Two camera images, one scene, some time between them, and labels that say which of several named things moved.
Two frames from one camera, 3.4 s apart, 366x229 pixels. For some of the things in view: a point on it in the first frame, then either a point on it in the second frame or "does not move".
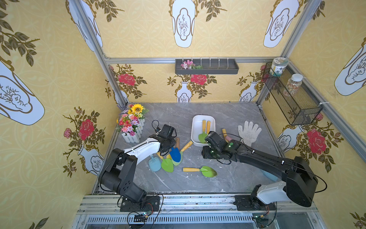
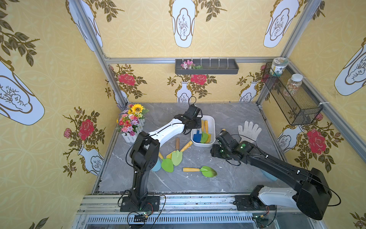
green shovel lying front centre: x=206 y=171 does not move
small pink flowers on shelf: x=189 y=65 does not move
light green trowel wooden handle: x=177 y=145 does not move
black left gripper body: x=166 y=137 → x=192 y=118
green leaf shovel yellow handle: x=202 y=136 does not move
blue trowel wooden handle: x=175 y=154 → x=197 y=137
